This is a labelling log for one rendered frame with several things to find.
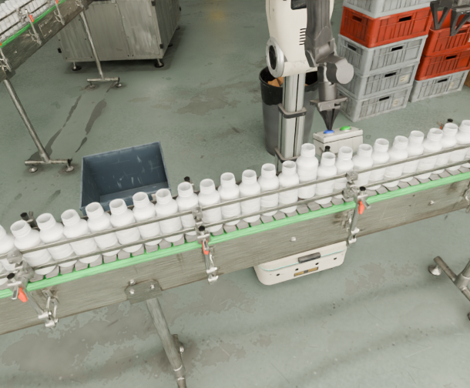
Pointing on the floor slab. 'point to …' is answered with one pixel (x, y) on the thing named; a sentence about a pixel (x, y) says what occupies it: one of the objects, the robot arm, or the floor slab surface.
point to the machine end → (121, 31)
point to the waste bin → (270, 109)
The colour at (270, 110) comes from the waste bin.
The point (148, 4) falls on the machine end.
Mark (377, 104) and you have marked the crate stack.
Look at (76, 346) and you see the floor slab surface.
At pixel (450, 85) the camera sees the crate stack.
